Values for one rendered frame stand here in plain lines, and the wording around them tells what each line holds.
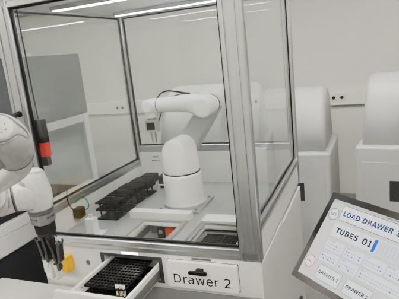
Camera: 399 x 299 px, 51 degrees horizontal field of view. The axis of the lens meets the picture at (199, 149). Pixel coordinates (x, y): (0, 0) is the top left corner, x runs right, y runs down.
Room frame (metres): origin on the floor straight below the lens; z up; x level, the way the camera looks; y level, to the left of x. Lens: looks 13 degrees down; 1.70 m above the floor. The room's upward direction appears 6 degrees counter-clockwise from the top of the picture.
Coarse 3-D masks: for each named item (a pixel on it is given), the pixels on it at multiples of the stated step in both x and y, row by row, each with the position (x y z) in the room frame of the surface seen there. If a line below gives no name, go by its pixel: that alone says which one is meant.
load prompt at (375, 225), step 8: (344, 208) 1.27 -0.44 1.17; (352, 208) 1.25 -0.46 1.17; (344, 216) 1.25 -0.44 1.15; (352, 216) 1.23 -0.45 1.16; (360, 216) 1.21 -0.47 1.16; (368, 216) 1.19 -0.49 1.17; (352, 224) 1.21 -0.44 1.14; (360, 224) 1.19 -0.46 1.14; (368, 224) 1.17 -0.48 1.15; (376, 224) 1.15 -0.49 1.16; (384, 224) 1.13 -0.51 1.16; (392, 224) 1.11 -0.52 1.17; (376, 232) 1.13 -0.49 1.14; (384, 232) 1.11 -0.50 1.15; (392, 232) 1.09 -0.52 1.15; (392, 240) 1.08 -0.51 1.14
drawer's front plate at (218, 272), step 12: (168, 264) 1.51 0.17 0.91; (180, 264) 1.49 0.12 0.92; (192, 264) 1.47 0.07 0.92; (204, 264) 1.45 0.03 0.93; (216, 264) 1.44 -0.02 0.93; (228, 264) 1.43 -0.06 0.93; (168, 276) 1.51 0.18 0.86; (180, 276) 1.49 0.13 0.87; (192, 276) 1.47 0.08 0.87; (204, 276) 1.45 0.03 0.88; (216, 276) 1.43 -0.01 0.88; (228, 276) 1.42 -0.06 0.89; (192, 288) 1.47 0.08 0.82; (204, 288) 1.45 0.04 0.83; (216, 288) 1.44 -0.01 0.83; (228, 288) 1.42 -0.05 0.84
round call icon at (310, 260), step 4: (308, 252) 1.26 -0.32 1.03; (308, 256) 1.25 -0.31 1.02; (312, 256) 1.24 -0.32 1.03; (316, 256) 1.23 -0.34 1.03; (304, 260) 1.25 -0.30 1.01; (308, 260) 1.24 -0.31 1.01; (312, 260) 1.23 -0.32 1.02; (304, 264) 1.24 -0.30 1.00; (308, 264) 1.23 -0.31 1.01; (312, 264) 1.22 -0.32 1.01
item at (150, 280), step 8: (112, 256) 1.67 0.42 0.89; (120, 256) 1.68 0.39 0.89; (104, 264) 1.62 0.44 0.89; (152, 264) 1.62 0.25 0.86; (96, 272) 1.56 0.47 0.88; (152, 272) 1.50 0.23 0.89; (88, 280) 1.51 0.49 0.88; (144, 280) 1.44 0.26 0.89; (152, 280) 1.49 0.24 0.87; (72, 288) 1.44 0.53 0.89; (80, 288) 1.46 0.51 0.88; (136, 288) 1.39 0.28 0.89; (144, 288) 1.43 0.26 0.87; (128, 296) 1.34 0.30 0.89; (136, 296) 1.37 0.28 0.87; (144, 296) 1.42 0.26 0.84
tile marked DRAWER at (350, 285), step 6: (348, 282) 1.09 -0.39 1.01; (354, 282) 1.08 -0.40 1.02; (342, 288) 1.09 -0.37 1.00; (348, 288) 1.08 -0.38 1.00; (354, 288) 1.07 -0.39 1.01; (360, 288) 1.05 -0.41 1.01; (366, 288) 1.04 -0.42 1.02; (348, 294) 1.07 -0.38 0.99; (354, 294) 1.05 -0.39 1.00; (360, 294) 1.04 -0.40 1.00; (366, 294) 1.03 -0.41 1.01; (372, 294) 1.02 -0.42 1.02
